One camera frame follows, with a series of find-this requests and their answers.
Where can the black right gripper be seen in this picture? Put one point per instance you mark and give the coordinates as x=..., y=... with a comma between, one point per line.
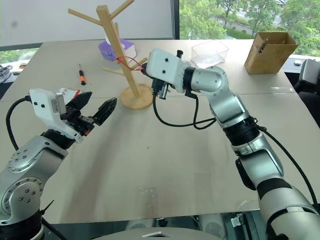
x=160, y=90

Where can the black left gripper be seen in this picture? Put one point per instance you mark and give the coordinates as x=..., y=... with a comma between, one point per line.
x=80, y=123

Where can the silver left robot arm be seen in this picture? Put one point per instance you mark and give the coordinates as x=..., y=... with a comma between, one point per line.
x=25, y=190

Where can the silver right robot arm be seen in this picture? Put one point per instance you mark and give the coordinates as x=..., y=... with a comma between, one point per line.
x=225, y=100

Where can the wooden tree stand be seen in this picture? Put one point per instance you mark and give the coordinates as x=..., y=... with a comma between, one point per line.
x=110, y=32

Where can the purple tissue box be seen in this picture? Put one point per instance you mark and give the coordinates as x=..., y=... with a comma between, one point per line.
x=130, y=47

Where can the orange black screwdriver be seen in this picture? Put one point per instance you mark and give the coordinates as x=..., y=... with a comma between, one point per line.
x=82, y=76

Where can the clear plastic container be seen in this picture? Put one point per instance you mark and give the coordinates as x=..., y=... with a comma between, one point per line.
x=210, y=53

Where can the white orange small device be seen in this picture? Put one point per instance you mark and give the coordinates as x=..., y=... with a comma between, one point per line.
x=18, y=68

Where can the brown cardboard box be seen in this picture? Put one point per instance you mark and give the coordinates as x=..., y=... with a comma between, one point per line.
x=265, y=60

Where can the black office chair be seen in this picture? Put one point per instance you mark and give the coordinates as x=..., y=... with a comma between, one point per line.
x=308, y=82

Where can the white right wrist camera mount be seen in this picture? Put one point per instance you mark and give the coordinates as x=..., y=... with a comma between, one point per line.
x=162, y=62

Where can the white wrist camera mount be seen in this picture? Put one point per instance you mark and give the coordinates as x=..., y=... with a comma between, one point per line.
x=162, y=62
x=42, y=105

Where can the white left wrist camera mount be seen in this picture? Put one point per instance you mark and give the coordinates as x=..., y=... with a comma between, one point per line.
x=42, y=105

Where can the dark window frame post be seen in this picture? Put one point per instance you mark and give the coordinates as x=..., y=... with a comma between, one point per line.
x=176, y=20

